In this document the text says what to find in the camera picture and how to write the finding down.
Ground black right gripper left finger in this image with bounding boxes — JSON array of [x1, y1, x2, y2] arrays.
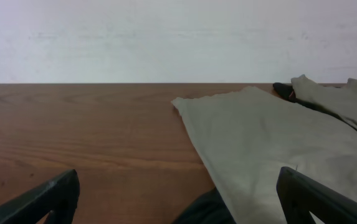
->
[[0, 169, 80, 224]]

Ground black garment with white tag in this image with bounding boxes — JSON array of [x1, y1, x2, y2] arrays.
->
[[173, 86, 357, 223]]

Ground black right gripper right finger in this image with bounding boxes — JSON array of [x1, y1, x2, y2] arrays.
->
[[276, 167, 357, 224]]

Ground beige khaki shorts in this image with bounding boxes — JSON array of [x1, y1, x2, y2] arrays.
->
[[173, 76, 357, 223]]

